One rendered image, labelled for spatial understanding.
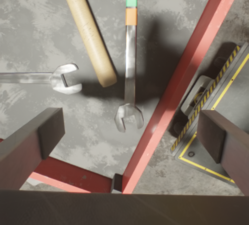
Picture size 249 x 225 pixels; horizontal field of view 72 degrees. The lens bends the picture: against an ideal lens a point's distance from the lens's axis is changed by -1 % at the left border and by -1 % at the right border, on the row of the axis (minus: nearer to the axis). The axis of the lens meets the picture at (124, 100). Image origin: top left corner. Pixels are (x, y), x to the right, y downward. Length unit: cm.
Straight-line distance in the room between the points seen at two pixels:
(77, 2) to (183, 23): 13
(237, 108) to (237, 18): 57
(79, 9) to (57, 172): 23
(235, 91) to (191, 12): 77
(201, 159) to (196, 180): 55
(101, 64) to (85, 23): 5
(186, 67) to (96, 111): 14
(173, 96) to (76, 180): 19
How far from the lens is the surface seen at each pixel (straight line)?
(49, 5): 27
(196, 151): 105
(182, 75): 22
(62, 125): 16
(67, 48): 26
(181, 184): 161
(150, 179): 154
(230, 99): 99
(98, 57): 22
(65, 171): 31
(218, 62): 116
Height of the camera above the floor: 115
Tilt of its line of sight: 73 degrees down
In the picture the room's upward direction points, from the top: 174 degrees counter-clockwise
